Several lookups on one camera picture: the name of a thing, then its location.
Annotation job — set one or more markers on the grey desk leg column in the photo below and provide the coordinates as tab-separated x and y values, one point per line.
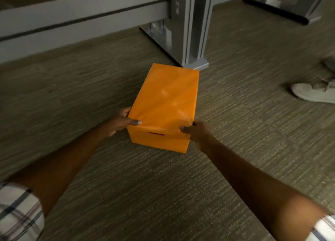
191	26

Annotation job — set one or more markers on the person's left thumb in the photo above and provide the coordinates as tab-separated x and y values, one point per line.
136	122

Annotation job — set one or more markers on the person's right forearm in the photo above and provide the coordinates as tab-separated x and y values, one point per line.
256	191

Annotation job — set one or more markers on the person's left hand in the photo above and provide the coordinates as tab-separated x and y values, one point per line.
119	124

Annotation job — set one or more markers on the white plaid shirt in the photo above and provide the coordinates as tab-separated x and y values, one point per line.
18	214

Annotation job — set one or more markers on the orange cardboard shoe box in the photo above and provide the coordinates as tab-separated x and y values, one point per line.
167	99

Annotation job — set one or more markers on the person's right hand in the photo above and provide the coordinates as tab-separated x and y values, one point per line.
201	136

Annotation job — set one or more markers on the grey desk foot black edge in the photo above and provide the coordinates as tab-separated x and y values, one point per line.
288	5

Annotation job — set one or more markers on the person's left forearm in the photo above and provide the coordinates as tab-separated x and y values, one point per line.
60	165

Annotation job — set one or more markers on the person's right thumb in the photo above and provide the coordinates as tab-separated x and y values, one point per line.
185	129

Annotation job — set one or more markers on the grey desk panel rail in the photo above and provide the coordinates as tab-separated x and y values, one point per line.
78	21

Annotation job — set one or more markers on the white sneaker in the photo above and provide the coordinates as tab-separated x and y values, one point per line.
314	91

